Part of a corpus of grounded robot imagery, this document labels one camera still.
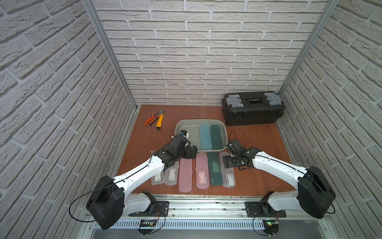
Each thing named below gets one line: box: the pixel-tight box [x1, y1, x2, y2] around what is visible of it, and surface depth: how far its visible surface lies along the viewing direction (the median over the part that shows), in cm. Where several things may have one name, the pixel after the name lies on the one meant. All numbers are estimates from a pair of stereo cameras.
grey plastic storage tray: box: [174, 119, 229, 153], surface depth 105 cm
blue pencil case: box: [198, 124, 213, 150], surface depth 104 cm
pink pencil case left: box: [178, 158, 193, 193], surface depth 86 cm
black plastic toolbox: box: [221, 91, 286, 126], surface depth 102 cm
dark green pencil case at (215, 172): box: [207, 152, 224, 186], surface depth 89 cm
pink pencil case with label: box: [195, 152, 210, 190], surface depth 87 cm
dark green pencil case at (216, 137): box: [210, 124, 223, 150], surface depth 103 cm
